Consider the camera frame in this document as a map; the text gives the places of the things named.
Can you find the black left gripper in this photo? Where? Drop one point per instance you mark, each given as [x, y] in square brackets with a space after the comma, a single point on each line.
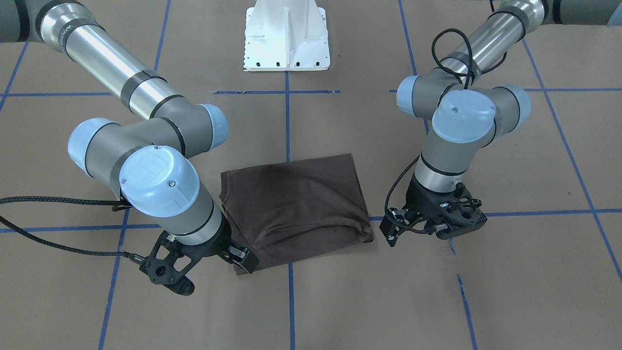
[421, 196]

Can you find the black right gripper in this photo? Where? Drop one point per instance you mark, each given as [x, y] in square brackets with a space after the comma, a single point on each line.
[216, 242]

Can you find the brown t-shirt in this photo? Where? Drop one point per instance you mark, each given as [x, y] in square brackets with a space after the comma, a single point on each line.
[290, 211]

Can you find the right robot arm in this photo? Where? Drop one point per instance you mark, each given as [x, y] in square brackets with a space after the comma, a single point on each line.
[147, 163]

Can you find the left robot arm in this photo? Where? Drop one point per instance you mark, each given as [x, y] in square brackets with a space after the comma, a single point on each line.
[465, 118]

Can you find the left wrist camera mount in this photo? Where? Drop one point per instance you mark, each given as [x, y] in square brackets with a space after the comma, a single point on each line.
[458, 213]

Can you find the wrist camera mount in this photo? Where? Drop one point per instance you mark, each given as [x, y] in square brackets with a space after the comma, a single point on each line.
[458, 213]
[159, 266]

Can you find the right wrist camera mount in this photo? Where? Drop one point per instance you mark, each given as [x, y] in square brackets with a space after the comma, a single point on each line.
[159, 266]

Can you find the white pedestal column base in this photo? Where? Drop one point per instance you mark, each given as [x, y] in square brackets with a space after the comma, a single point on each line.
[286, 35]

